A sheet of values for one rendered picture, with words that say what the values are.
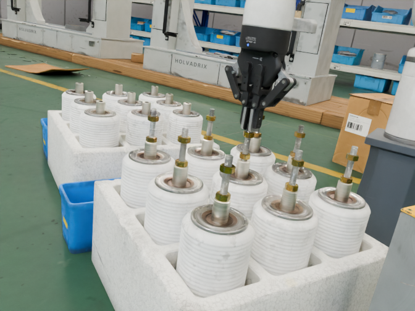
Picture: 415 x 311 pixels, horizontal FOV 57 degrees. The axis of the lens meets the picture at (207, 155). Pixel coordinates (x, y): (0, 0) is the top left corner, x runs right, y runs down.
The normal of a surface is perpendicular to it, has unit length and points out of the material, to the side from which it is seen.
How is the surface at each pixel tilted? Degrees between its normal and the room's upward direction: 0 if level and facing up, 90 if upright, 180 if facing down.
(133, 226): 0
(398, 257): 90
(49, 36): 90
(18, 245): 0
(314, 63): 90
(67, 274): 0
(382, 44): 90
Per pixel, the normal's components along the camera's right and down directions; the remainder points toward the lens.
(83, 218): 0.50, 0.37
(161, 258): 0.13, -0.94
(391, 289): -0.85, 0.06
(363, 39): -0.55, 0.20
